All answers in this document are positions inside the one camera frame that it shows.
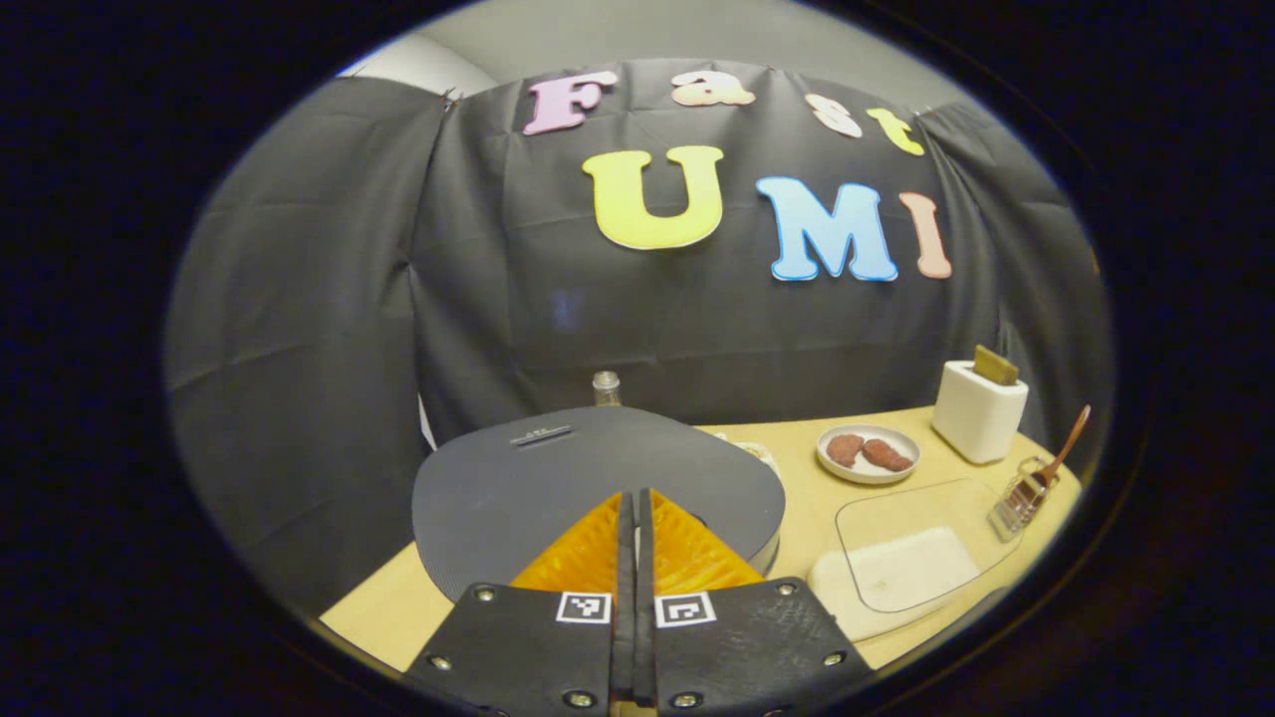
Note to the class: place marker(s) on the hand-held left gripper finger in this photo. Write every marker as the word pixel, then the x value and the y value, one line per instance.
pixel 626 568
pixel 644 568

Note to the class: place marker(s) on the grey rice cooker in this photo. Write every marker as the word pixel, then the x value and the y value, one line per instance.
pixel 518 488

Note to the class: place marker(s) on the brown wooden spoon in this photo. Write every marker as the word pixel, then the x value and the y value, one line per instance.
pixel 1068 446

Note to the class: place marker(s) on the white divided bean dish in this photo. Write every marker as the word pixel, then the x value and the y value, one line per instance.
pixel 762 456

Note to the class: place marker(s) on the small glass bottle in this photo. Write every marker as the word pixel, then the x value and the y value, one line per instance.
pixel 607 388

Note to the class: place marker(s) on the red meat piece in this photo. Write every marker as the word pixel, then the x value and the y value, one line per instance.
pixel 887 456
pixel 845 450

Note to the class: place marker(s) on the white round plate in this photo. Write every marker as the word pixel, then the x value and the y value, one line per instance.
pixel 869 476

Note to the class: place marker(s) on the clear glass container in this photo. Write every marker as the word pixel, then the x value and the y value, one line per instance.
pixel 956 508

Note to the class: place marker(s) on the white toaster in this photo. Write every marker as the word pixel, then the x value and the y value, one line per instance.
pixel 976 418

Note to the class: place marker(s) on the black backdrop cloth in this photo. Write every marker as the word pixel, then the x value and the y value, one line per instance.
pixel 299 349

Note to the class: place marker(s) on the brown toast slice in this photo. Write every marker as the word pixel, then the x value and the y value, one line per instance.
pixel 996 366

